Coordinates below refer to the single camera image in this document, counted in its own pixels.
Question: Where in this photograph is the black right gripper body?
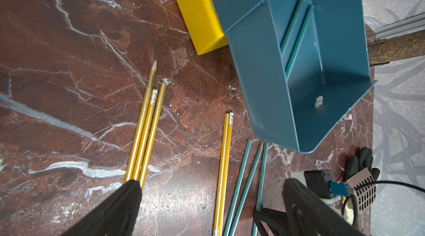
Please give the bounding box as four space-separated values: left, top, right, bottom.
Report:
253 208 289 236

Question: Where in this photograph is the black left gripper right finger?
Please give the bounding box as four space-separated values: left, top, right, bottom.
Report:
282 178 362 236

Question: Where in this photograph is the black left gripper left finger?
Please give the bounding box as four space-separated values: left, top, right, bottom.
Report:
63 180 142 236

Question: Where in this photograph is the brown pencil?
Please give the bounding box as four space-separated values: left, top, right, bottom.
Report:
125 60 157 182

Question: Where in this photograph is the green pencil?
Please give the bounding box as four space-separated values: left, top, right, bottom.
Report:
223 139 252 236
281 0 305 56
286 5 314 79

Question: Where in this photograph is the teal pull-out drawer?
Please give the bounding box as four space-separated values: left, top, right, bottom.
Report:
227 0 375 154

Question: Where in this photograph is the yellow drawer cabinet base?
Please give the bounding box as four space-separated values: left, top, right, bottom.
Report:
177 0 228 55

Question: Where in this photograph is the yellow pencil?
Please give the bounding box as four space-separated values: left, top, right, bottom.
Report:
213 112 234 236
138 83 167 189
132 89 158 180

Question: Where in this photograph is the black glove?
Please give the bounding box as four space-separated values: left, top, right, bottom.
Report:
343 147 380 181

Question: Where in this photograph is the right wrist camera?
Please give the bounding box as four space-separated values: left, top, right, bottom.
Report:
291 170 349 205

